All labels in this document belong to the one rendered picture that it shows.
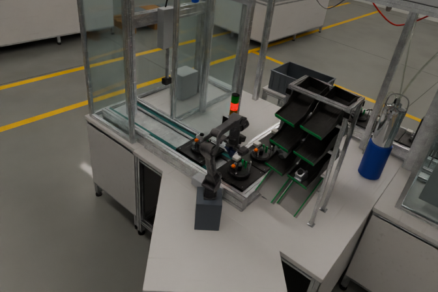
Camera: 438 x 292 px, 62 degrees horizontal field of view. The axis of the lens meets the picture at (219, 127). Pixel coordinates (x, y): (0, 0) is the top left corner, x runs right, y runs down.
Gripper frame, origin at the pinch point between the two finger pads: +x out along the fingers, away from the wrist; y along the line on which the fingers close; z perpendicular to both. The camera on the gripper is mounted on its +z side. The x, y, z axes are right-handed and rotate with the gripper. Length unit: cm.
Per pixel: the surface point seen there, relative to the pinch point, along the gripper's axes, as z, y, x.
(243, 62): 33, 23, -38
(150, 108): 32, 105, 30
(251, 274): -29, -41, 39
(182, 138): 25, 62, 34
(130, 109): -2, 86, 10
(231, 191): 2.2, -2.5, 29.5
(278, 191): 11.2, -28.0, 18.2
